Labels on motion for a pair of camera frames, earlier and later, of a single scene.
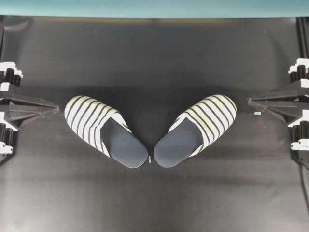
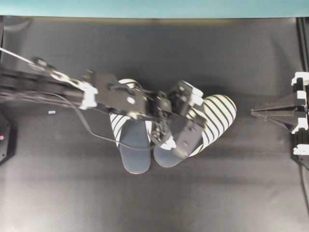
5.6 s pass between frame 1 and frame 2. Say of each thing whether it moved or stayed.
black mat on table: stayed
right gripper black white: moved
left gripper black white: moved
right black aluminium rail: stayed
